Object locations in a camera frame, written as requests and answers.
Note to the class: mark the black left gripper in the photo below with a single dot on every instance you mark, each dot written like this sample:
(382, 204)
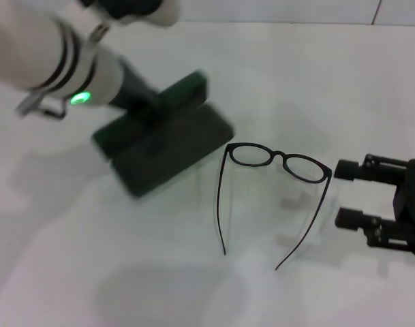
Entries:
(139, 92)

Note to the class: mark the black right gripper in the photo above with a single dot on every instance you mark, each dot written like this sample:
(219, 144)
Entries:
(413, 204)

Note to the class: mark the green glasses case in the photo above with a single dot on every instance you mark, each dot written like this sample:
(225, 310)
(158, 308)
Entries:
(180, 136)

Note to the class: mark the black glasses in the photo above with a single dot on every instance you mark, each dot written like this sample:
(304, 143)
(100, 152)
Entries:
(279, 155)

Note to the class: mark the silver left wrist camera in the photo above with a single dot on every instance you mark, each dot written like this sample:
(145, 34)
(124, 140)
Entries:
(159, 13)

